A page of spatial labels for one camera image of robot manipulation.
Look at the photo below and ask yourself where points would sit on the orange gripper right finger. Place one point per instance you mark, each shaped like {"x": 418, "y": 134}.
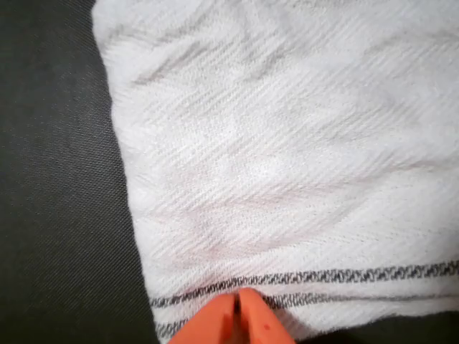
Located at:
{"x": 261, "y": 319}

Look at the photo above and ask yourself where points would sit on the white striped cloth towel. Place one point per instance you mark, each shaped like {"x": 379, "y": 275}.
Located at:
{"x": 287, "y": 161}

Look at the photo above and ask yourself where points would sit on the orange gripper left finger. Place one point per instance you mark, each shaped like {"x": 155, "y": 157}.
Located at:
{"x": 211, "y": 322}

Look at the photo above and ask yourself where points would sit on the black desk mat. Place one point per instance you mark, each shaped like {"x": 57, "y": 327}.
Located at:
{"x": 54, "y": 179}

